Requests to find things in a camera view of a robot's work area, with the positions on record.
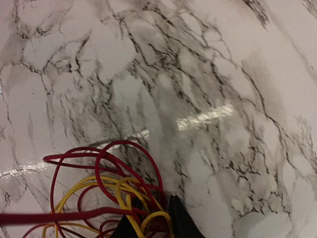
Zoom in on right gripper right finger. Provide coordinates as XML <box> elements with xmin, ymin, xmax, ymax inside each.
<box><xmin>168</xmin><ymin>195</ymin><xmax>205</xmax><ymax>238</ymax></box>

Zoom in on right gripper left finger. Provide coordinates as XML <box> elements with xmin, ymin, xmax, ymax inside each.
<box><xmin>112</xmin><ymin>195</ymin><xmax>149</xmax><ymax>238</ymax></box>

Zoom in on coloured wire bundle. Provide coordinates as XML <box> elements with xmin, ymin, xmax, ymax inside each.
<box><xmin>0</xmin><ymin>140</ymin><xmax>174</xmax><ymax>238</ymax></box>

